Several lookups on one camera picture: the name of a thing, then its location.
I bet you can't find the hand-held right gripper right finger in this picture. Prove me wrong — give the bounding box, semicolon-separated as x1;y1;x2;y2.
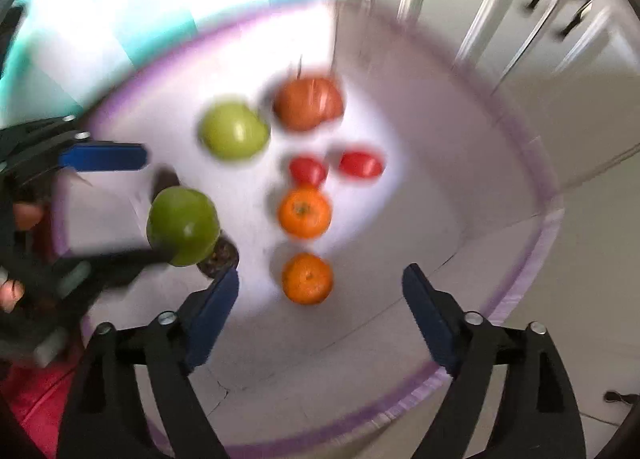
402;263;587;459

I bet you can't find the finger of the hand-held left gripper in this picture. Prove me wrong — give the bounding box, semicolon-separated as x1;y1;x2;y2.
0;115;148;190
65;245;173;290

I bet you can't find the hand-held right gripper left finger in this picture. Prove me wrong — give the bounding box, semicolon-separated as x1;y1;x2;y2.
56;266;240;459

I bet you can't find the dark round fruit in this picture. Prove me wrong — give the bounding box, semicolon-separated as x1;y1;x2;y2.
196;236;240;280

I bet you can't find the green apple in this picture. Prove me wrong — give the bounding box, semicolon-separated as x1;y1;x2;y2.
197;101;272;162
146;186;221;267

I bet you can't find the white round tray purple rim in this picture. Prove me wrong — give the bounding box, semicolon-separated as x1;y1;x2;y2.
50;0;566;459

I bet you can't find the orange mandarin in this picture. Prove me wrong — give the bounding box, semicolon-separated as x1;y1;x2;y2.
281;253;334;306
277;186;332;240

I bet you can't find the small red tomato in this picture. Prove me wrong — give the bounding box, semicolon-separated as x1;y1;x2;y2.
338;151;385;180
289;155;329;188

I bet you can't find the large red orange tomato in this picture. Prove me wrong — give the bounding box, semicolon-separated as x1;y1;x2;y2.
272;76;347;132

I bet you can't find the person's left hand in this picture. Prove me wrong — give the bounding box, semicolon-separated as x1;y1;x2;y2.
0;201;46;312

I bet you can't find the red clothing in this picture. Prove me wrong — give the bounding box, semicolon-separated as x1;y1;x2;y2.
0;339;86;459

